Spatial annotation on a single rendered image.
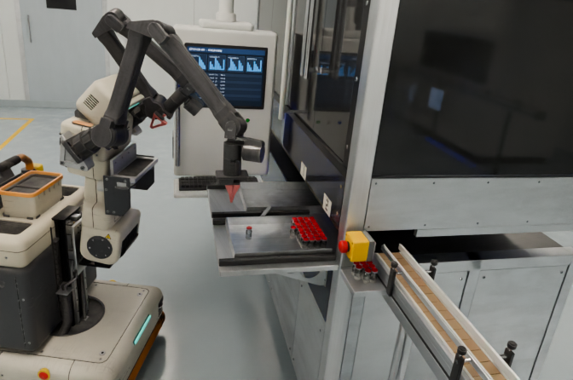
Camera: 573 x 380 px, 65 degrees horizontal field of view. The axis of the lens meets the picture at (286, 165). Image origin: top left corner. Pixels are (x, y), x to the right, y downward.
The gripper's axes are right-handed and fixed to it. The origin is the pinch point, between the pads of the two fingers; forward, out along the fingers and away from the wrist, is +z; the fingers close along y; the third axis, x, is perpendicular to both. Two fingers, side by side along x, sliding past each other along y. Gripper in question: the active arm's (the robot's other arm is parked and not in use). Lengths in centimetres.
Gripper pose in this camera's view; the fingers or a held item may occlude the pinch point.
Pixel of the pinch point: (231, 199)
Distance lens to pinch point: 149.9
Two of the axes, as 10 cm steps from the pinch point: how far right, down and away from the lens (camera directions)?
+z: -0.7, 9.4, 3.4
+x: -2.1, -3.4, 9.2
